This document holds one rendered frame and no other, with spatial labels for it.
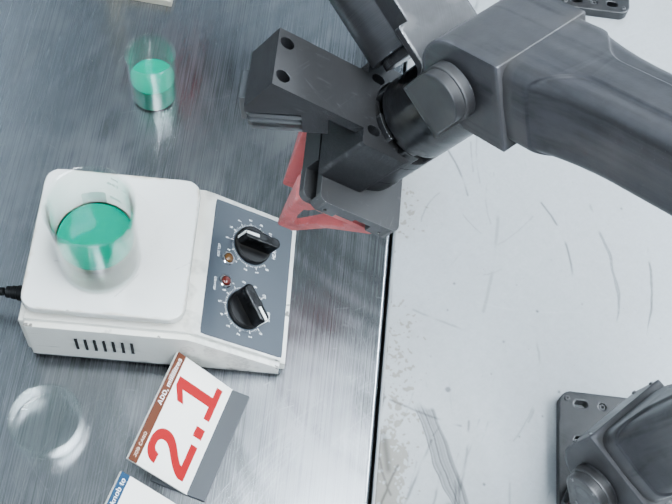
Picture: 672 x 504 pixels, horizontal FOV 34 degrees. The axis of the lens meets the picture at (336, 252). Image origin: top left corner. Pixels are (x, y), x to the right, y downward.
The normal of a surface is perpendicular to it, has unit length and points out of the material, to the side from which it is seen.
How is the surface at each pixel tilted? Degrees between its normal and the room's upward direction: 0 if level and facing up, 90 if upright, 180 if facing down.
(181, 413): 40
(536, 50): 24
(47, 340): 90
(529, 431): 0
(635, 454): 77
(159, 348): 90
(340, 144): 60
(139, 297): 0
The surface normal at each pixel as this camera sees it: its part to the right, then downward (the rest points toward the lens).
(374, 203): 0.57, -0.33
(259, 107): -0.09, 0.88
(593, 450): -0.78, 0.52
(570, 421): 0.09, -0.46
